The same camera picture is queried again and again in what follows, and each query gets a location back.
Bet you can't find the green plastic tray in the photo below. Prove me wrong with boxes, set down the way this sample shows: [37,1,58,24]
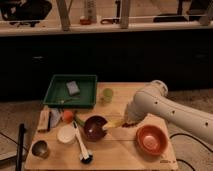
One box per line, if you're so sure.
[43,74,97,108]

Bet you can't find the white handled dish brush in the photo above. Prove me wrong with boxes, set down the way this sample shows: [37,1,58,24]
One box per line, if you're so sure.
[73,122,93,164]

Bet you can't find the yellow banana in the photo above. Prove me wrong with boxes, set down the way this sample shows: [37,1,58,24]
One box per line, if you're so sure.
[102,120,124,130]

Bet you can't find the red orange bowl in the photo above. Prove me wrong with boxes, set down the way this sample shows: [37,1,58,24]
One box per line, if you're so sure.
[136,125,168,156]

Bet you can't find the black pole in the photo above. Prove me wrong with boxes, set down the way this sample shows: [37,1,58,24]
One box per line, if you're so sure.
[15,123,26,171]

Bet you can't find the white grey cloth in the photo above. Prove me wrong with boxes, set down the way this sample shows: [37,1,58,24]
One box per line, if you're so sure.
[50,108,61,128]

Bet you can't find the red object on shelf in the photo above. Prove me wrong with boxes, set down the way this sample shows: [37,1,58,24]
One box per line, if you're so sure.
[79,16,92,25]

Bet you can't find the metal cup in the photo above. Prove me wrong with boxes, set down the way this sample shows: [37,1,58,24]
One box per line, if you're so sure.
[32,140,50,159]

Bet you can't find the white cup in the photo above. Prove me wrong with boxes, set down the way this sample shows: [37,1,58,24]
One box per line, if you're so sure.
[57,125,75,144]

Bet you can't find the green plastic cup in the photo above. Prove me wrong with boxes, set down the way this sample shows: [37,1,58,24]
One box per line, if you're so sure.
[102,88,113,103]

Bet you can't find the dark purple bowl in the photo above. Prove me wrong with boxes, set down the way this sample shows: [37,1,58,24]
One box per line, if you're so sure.
[83,115,107,142]

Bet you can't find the wooden block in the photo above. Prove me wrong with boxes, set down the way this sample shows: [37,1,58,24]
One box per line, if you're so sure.
[37,106,50,132]

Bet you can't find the black office chair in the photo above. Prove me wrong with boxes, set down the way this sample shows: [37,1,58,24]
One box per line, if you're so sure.
[0,0,52,27]

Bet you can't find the black floor cable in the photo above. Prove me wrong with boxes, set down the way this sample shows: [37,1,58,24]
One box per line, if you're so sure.
[169,132,213,171]

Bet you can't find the bunch of dark grapes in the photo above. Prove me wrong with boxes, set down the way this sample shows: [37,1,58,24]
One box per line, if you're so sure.
[122,123,137,128]

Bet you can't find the metal fork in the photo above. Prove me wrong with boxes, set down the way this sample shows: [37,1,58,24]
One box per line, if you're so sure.
[58,97,79,104]

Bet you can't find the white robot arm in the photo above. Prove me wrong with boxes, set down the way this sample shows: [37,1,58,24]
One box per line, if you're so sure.
[124,80,213,145]

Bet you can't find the grey blue sponge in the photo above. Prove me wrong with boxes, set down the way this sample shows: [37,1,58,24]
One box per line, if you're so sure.
[66,81,80,95]

